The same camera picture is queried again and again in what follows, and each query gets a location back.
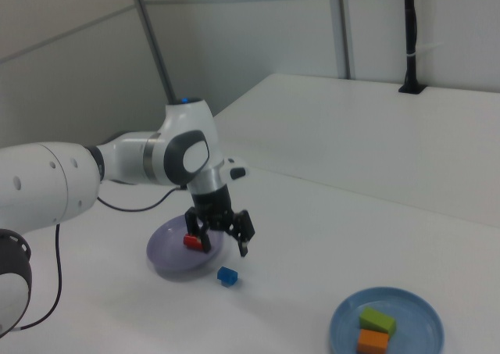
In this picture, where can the purple plate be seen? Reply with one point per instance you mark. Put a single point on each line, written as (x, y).
(172, 260)

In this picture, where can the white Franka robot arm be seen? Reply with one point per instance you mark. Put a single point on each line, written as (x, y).
(47, 182)

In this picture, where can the grey partition post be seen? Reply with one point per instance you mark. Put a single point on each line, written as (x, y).
(154, 41)
(344, 26)

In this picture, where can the blue plate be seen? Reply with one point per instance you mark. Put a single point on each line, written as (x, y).
(343, 322)

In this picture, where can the orange block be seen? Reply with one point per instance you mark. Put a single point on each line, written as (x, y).
(373, 341)

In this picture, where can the white adjoining table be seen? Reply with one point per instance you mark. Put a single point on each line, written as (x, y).
(371, 135)

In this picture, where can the blue block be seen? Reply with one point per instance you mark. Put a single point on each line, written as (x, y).
(227, 276)

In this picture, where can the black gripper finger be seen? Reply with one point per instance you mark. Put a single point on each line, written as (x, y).
(244, 229)
(192, 223)

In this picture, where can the white zip tie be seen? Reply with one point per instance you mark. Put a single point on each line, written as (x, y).
(426, 49)

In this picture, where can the black pole with base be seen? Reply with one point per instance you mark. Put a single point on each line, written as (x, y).
(410, 26)

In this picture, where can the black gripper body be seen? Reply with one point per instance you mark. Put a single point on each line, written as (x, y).
(213, 207)

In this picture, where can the red block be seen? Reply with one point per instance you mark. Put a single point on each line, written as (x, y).
(191, 242)

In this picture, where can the green block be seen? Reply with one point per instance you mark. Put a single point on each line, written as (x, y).
(375, 319)

